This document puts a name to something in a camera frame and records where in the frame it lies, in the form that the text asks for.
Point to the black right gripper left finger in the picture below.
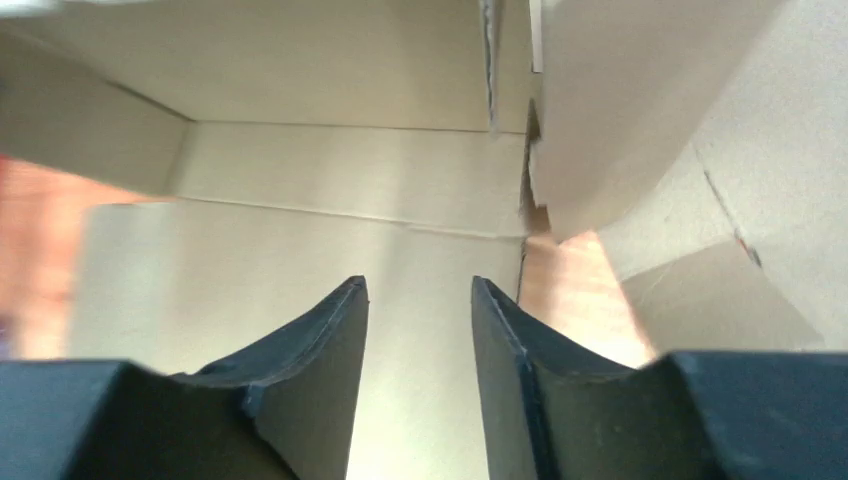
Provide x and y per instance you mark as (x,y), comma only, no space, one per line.
(282,407)

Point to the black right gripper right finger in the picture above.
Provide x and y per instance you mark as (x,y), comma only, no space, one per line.
(553,409)

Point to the brown cardboard box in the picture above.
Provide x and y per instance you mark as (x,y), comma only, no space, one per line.
(291,144)

